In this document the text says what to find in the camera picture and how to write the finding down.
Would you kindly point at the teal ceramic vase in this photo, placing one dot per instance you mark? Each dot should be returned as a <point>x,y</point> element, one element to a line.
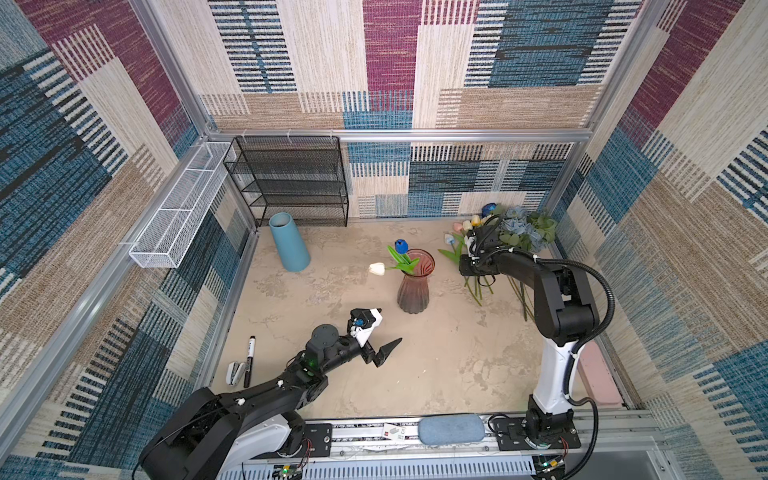
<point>290,245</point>

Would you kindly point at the red glass vase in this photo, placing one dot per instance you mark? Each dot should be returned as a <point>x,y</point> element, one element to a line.
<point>413,294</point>

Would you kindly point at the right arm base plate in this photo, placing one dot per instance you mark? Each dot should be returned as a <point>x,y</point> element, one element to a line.
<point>511,435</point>

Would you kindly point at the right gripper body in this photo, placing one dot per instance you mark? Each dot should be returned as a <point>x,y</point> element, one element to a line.
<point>472,266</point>

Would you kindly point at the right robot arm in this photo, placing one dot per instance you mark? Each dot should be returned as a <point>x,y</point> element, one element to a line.
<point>572,305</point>

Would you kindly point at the white tulip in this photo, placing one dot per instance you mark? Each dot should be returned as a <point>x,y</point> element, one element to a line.
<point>380,269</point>
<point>455,249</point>

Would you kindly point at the white label tag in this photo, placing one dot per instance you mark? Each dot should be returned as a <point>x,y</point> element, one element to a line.
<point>394,432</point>

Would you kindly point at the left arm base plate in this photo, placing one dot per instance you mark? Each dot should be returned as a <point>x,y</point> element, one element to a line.
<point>315,441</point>

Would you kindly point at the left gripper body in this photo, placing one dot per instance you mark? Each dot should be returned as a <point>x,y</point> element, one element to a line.
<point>366,353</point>

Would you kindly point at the blue hydrangea bunch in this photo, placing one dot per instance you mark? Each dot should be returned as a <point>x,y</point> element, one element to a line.
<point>531,231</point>

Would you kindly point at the black wire shelf rack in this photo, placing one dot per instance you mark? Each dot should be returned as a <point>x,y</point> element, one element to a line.
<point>303,176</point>

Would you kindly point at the white wire mesh basket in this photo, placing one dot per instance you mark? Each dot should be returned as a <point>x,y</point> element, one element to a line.
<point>164,242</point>

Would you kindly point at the blue-grey sponge pad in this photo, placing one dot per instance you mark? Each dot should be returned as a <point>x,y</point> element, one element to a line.
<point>451,429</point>

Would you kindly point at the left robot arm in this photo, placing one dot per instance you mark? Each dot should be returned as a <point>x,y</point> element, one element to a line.
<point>211,432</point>

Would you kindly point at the black marker pen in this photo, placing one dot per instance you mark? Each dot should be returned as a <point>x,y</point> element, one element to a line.
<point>249,362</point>

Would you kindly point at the white stapler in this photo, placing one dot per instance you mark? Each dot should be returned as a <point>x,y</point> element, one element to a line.
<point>234,373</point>

